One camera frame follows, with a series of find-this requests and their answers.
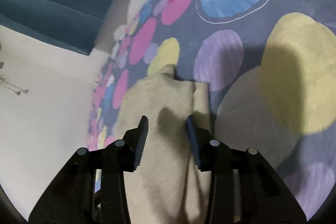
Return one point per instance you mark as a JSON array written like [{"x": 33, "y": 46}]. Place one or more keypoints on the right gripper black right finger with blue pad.
[{"x": 244, "y": 187}]

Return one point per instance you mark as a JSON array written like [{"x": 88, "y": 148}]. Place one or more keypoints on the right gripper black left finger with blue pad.
[{"x": 90, "y": 188}]

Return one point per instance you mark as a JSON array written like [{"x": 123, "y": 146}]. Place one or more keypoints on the beige knit sweater brown embroidery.
[{"x": 167, "y": 187}]

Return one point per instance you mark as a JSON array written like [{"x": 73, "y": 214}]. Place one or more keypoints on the colourful dotted bed cover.
[{"x": 269, "y": 66}]

